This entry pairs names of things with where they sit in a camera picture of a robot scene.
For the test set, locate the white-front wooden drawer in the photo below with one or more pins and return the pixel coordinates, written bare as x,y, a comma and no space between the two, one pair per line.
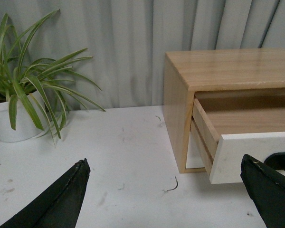
232,127

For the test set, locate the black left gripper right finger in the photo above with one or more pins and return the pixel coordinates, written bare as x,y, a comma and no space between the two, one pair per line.
266,188

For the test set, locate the wooden drawer cabinet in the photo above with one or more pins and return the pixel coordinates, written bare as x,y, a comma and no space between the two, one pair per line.
230,73

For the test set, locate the green spider plant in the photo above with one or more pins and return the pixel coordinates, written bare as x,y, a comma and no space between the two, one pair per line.
33,95

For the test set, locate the grey curtain backdrop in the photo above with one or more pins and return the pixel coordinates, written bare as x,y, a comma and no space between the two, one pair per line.
127,39

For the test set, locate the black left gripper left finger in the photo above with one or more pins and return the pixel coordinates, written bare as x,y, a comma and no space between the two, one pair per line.
59,205

